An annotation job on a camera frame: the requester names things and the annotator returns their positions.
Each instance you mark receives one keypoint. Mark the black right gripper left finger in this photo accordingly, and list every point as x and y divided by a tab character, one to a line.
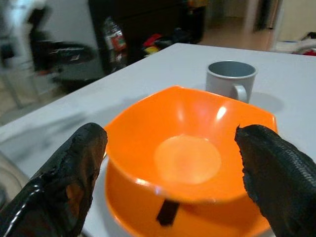
59	187

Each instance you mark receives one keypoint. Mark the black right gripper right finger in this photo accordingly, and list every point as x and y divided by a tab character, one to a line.
279	177

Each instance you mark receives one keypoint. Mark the orange plastic bowl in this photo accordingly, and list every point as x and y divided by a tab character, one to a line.
182	148

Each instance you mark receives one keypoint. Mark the orange plastic plate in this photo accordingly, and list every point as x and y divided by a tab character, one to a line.
205	217

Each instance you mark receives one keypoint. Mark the grey metal mug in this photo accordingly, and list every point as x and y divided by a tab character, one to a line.
228	80

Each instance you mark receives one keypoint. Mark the black tape strip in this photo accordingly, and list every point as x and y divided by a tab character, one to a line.
168	213

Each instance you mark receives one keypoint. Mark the white and red cloth pile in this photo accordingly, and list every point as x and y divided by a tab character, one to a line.
300	45

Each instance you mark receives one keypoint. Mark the clear plastic bottle red label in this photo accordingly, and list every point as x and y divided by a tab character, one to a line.
114	40

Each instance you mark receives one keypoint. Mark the pile of colourful clothes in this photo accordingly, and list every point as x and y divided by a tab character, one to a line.
160	43

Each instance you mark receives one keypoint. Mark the black cabinet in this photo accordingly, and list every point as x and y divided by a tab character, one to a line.
148	24

